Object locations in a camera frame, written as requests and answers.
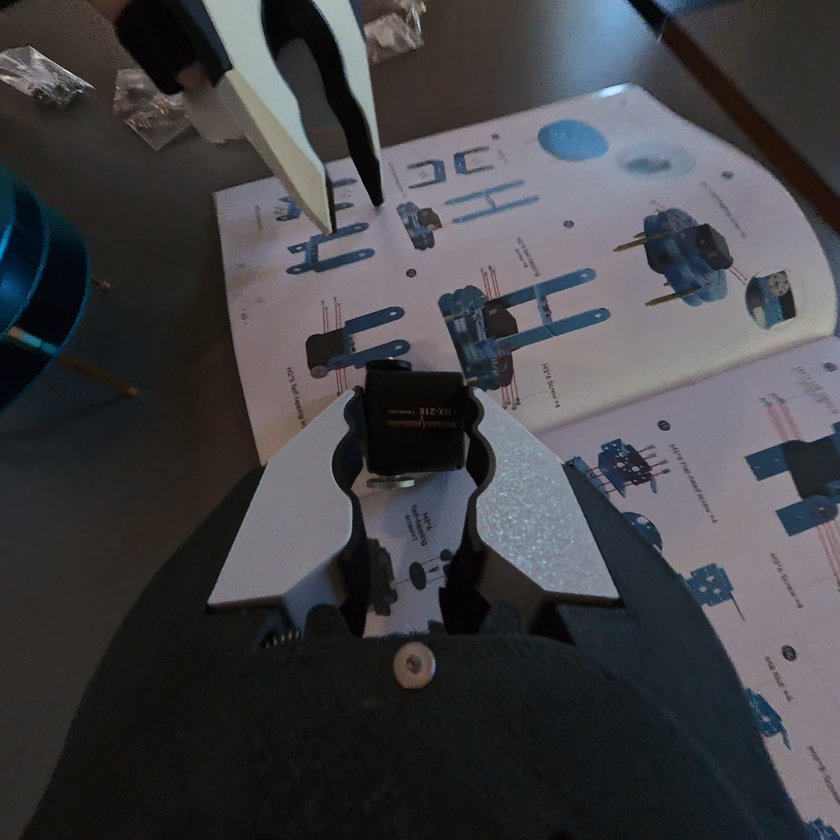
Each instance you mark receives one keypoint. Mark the small clear screw bag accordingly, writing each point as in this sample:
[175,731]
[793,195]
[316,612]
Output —
[46,75]
[151,108]

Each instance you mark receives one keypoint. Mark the person's left hand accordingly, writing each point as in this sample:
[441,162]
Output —
[190,79]

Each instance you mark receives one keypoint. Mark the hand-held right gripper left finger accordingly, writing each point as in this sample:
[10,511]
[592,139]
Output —
[289,525]

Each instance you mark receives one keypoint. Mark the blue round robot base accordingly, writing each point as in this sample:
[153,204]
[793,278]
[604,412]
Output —
[39,295]

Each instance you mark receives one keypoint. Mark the dark desk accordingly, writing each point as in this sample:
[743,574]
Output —
[131,512]

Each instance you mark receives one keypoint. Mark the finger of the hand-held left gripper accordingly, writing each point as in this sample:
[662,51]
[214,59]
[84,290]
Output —
[275,111]
[341,39]

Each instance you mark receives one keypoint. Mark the white instruction manual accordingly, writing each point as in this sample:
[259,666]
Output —
[590,197]

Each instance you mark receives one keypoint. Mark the black servo motor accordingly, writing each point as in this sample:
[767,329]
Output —
[413,426]

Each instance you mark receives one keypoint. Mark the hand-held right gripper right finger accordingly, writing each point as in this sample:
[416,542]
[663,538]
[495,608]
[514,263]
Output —
[544,525]

